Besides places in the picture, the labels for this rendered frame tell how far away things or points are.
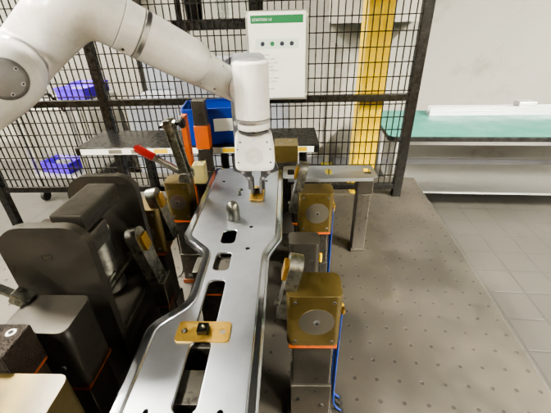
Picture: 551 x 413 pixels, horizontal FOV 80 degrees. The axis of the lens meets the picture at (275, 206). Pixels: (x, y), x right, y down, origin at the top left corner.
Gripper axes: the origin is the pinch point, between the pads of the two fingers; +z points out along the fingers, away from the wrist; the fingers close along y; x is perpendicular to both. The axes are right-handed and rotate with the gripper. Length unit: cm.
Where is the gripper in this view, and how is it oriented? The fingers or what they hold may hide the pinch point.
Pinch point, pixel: (257, 184)
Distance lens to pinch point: 90.6
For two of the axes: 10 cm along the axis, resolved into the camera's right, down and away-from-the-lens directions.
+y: 10.0, -0.1, -0.4
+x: 0.3, -4.9, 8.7
